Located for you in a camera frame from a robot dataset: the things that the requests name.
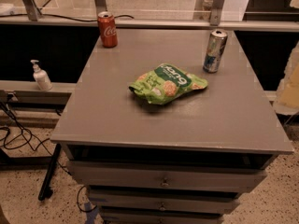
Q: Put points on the green rice chip bag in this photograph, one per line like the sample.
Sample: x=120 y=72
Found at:
x=166 y=83

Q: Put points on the red coke can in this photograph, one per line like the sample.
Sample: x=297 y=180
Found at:
x=107 y=27

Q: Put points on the silver blue energy drink can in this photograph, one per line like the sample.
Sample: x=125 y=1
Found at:
x=215 y=48

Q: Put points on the grey drawer cabinet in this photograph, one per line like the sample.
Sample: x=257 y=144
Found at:
x=230 y=124

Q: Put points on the top grey drawer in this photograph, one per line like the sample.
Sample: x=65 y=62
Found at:
x=152 y=176

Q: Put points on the grey drawer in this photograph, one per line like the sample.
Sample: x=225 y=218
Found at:
x=152 y=176
x=143 y=216
x=162 y=201

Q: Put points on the black metal leg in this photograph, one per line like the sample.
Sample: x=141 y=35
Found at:
x=45 y=191

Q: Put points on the middle grey drawer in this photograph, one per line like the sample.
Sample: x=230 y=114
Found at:
x=162 y=201

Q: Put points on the white pump bottle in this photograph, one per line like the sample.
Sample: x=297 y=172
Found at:
x=41 y=77

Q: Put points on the bottom grey drawer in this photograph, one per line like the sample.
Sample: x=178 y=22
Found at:
x=143 y=216

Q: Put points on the grey side shelf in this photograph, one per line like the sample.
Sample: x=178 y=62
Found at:
x=27 y=92

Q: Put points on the metal window frame rail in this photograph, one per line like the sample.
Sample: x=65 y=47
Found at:
x=246 y=15

